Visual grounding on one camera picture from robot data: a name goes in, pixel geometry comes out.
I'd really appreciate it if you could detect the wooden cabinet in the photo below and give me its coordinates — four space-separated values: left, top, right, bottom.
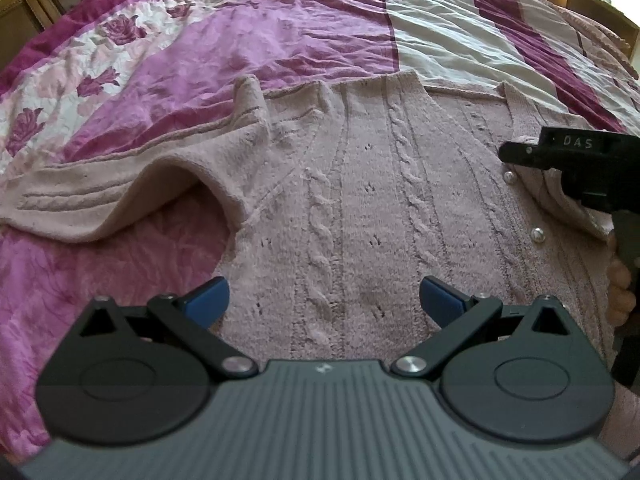
0 0 123 68

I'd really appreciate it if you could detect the pink knitted blanket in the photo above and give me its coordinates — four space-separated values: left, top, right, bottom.
520 0 640 78

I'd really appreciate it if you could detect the person's right hand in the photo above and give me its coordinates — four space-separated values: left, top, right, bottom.
606 231 638 332

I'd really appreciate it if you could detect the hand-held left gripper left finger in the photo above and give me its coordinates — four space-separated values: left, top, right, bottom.
76 276 259 380

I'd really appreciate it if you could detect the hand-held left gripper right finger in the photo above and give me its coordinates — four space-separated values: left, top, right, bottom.
390 276 572 379

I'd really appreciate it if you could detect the pink cable-knit cardigan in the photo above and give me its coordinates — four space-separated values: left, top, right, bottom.
0 71 640 376

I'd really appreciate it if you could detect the purple floral bedspread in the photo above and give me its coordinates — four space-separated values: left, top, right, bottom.
0 0 640 461

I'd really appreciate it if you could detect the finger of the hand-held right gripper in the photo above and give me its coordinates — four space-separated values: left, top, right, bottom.
499 140 546 167

